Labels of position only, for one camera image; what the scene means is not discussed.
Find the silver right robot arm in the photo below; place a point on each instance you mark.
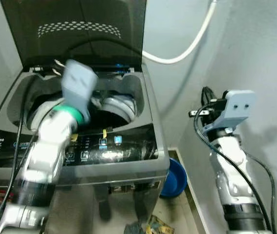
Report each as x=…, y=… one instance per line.
x=228, y=170

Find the grey top-load washing machine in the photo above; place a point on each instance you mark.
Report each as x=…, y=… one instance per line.
x=128, y=165

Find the blue plastic basin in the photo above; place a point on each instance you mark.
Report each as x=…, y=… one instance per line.
x=175, y=180

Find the colourful patterned floor rag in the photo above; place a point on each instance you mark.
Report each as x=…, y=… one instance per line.
x=157, y=225

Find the dark tinted washer lid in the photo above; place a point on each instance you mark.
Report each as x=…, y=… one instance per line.
x=41, y=14

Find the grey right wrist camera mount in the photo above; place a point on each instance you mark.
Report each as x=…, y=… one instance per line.
x=238, y=107

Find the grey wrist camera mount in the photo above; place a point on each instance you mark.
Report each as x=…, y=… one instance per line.
x=79, y=85
x=238, y=107

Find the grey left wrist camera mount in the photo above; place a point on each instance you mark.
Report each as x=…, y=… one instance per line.
x=79, y=85

